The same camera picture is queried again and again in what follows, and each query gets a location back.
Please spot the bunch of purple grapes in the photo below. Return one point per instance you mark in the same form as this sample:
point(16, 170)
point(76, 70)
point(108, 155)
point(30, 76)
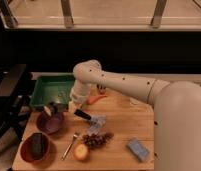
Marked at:
point(97, 140)

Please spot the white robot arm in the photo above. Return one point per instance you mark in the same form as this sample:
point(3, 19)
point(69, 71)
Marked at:
point(177, 112)

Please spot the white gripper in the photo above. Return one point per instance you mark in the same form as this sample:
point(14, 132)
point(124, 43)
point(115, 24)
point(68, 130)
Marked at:
point(74, 106)

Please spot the yellow red apple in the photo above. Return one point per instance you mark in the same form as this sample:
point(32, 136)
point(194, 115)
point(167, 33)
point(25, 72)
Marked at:
point(81, 152)

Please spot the purple bowl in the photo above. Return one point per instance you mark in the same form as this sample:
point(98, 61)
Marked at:
point(50, 124)

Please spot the red bowl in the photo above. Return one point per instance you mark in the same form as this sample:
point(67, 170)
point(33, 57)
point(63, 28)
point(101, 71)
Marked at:
point(25, 150)

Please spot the green plastic tray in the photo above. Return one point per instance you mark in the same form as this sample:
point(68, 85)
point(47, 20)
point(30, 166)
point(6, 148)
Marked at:
point(52, 89)

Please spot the dark sponge block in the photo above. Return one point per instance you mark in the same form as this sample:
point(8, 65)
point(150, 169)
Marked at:
point(37, 146)

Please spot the blue sponge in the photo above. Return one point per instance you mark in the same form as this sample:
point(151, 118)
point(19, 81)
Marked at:
point(138, 149)

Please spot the black chair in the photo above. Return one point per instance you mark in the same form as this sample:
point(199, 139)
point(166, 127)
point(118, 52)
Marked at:
point(13, 94)

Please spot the orange carrot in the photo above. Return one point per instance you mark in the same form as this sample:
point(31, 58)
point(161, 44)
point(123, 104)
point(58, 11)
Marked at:
point(93, 99)

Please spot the wooden cutting board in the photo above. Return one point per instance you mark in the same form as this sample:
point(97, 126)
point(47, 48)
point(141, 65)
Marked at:
point(123, 119)

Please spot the crumpled grey cloth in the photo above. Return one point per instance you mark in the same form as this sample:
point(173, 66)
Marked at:
point(96, 123)

